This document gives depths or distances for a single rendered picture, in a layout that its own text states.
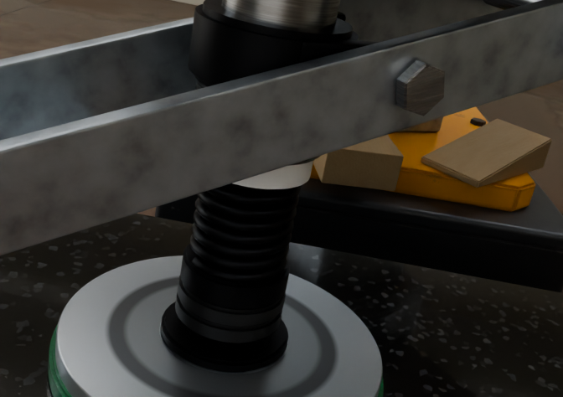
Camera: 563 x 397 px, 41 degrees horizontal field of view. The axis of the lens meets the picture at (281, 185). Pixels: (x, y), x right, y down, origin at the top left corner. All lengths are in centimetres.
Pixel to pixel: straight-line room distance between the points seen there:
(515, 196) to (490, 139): 11
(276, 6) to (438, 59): 9
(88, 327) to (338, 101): 22
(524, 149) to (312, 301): 69
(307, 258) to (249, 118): 33
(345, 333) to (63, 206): 25
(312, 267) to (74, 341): 25
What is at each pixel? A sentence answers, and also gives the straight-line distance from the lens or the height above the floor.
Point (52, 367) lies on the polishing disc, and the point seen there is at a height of 83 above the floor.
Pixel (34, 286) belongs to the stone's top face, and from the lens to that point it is 60.
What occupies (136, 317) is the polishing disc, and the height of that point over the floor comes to 85.
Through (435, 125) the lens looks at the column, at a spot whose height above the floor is 79.
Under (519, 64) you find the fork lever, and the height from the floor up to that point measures 105.
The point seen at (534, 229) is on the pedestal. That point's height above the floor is 74.
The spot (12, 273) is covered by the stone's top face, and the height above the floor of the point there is 82.
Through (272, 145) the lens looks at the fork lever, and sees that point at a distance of 38.
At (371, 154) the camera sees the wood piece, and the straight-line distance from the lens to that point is 97.
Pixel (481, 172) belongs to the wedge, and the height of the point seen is 80.
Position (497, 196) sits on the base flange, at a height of 76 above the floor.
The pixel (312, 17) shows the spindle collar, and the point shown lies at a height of 107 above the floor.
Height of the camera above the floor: 113
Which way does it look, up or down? 22 degrees down
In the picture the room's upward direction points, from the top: 11 degrees clockwise
